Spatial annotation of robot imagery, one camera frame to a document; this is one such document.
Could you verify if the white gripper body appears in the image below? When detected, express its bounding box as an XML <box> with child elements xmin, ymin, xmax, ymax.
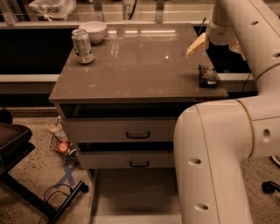
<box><xmin>206</xmin><ymin>21</ymin><xmax>236</xmax><ymax>46</ymax></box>

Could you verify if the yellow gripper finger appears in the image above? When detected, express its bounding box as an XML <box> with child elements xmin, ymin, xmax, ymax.
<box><xmin>185</xmin><ymin>32</ymin><xmax>209</xmax><ymax>57</ymax></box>
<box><xmin>229</xmin><ymin>40</ymin><xmax>246</xmax><ymax>60</ymax></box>

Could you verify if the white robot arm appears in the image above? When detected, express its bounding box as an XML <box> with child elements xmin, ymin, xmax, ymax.
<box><xmin>174</xmin><ymin>0</ymin><xmax>280</xmax><ymax>224</ymax></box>

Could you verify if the grey drawer cabinet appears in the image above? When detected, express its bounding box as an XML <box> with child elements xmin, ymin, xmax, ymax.
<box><xmin>50</xmin><ymin>24</ymin><xmax>228</xmax><ymax>211</ymax></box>

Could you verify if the middle grey drawer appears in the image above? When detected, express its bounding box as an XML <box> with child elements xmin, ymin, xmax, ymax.
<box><xmin>76</xmin><ymin>150</ymin><xmax>174</xmax><ymax>169</ymax></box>

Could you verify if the grey drawer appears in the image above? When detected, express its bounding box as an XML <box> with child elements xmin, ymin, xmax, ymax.
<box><xmin>61</xmin><ymin>117</ymin><xmax>176</xmax><ymax>143</ymax></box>
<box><xmin>76</xmin><ymin>150</ymin><xmax>174</xmax><ymax>169</ymax></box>

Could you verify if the top grey drawer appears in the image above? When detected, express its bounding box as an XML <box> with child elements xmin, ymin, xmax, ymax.
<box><xmin>61</xmin><ymin>117</ymin><xmax>176</xmax><ymax>143</ymax></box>

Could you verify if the open bottom drawer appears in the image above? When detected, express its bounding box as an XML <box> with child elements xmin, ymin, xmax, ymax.
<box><xmin>90</xmin><ymin>168</ymin><xmax>181</xmax><ymax>224</ymax></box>

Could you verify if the white ceramic bowl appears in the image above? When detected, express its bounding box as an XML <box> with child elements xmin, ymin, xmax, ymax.
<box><xmin>79</xmin><ymin>21</ymin><xmax>107</xmax><ymax>44</ymax></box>

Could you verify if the silver soda can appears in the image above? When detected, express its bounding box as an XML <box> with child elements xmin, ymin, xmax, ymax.
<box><xmin>72</xmin><ymin>29</ymin><xmax>94</xmax><ymax>65</ymax></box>

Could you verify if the clear plastic bag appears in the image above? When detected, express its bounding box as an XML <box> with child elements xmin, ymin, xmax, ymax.
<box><xmin>28</xmin><ymin>0</ymin><xmax>76</xmax><ymax>21</ymax></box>

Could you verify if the snack bag in basket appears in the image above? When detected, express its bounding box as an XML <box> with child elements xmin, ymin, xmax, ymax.
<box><xmin>48</xmin><ymin>117</ymin><xmax>68</xmax><ymax>142</ymax></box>

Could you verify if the red apple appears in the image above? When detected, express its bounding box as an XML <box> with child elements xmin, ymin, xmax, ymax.
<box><xmin>58</xmin><ymin>142</ymin><xmax>70</xmax><ymax>154</ymax></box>

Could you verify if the blue tape cross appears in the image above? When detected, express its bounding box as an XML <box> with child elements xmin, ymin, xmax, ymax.
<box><xmin>58</xmin><ymin>162</ymin><xmax>79</xmax><ymax>186</ymax></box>

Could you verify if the black rolling stand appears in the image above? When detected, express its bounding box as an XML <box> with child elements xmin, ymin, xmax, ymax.
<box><xmin>0</xmin><ymin>108</ymin><xmax>91</xmax><ymax>224</ymax></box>

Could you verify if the black wire basket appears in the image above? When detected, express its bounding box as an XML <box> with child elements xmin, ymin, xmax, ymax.
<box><xmin>50</xmin><ymin>136</ymin><xmax>77</xmax><ymax>161</ymax></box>

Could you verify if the black floor cable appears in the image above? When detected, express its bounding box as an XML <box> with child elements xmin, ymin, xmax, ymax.
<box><xmin>38</xmin><ymin>183</ymin><xmax>75</xmax><ymax>224</ymax></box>

